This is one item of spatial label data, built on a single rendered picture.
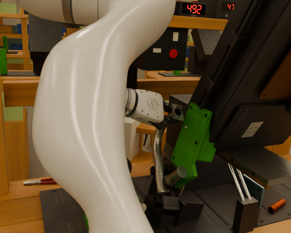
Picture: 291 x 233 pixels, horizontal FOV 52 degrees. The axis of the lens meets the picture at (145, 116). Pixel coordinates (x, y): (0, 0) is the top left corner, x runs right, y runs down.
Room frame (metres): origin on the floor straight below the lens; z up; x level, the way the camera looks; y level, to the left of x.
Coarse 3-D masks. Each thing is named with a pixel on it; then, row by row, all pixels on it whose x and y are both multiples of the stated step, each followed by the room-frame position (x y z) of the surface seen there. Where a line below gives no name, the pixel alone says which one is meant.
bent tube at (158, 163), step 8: (176, 104) 0.93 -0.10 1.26; (176, 112) 0.94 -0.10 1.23; (160, 136) 0.96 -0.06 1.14; (152, 144) 0.96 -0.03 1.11; (160, 144) 0.95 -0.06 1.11; (160, 152) 0.93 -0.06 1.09; (160, 160) 0.90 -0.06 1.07; (160, 168) 0.88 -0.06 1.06; (160, 176) 0.86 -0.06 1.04; (160, 184) 0.84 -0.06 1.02; (160, 192) 0.82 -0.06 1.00
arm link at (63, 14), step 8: (16, 0) 0.42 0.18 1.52; (24, 0) 0.41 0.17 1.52; (32, 0) 0.41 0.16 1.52; (40, 0) 0.41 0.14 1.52; (48, 0) 0.41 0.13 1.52; (56, 0) 0.41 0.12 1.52; (64, 0) 0.41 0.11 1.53; (24, 8) 0.42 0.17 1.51; (32, 8) 0.42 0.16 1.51; (40, 8) 0.41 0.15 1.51; (48, 8) 0.41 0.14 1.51; (56, 8) 0.41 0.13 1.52; (64, 8) 0.41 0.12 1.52; (40, 16) 0.43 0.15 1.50; (48, 16) 0.42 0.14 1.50; (56, 16) 0.42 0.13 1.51; (64, 16) 0.42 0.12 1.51
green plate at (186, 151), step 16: (192, 112) 0.91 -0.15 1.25; (208, 112) 0.84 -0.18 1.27; (192, 128) 0.88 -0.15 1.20; (208, 128) 0.85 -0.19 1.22; (176, 144) 0.92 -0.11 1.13; (192, 144) 0.85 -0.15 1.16; (208, 144) 0.85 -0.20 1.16; (176, 160) 0.88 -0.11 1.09; (192, 160) 0.82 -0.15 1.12; (208, 160) 0.85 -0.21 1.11
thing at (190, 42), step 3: (177, 0) 8.45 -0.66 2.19; (180, 0) 8.48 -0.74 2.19; (189, 36) 8.60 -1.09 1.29; (189, 39) 8.58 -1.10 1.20; (192, 39) 8.61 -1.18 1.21; (189, 42) 8.54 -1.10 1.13; (192, 42) 8.57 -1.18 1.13; (192, 45) 8.52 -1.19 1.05; (186, 51) 8.58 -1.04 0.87; (186, 54) 8.59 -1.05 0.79; (186, 57) 8.58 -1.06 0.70; (186, 60) 8.47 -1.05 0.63; (186, 69) 8.60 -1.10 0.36
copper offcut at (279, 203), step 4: (280, 200) 0.95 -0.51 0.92; (284, 200) 0.95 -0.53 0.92; (272, 204) 0.92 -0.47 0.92; (276, 204) 0.92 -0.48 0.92; (280, 204) 0.93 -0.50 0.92; (284, 204) 0.95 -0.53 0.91; (268, 208) 0.91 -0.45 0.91; (272, 208) 0.90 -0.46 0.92; (276, 208) 0.91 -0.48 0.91; (272, 212) 0.90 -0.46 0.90
